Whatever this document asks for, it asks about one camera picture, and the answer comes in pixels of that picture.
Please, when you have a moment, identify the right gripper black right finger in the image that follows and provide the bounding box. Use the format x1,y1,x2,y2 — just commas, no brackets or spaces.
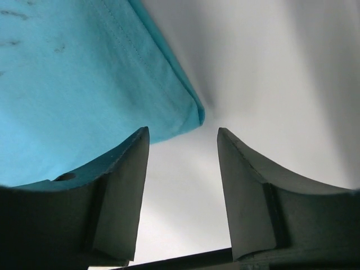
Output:
217,128,359,262

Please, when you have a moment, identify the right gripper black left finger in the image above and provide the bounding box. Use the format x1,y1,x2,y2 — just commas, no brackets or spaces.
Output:
1,127,150,266

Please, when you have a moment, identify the turquoise t shirt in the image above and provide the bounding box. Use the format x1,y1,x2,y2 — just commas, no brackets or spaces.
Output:
1,1,205,187

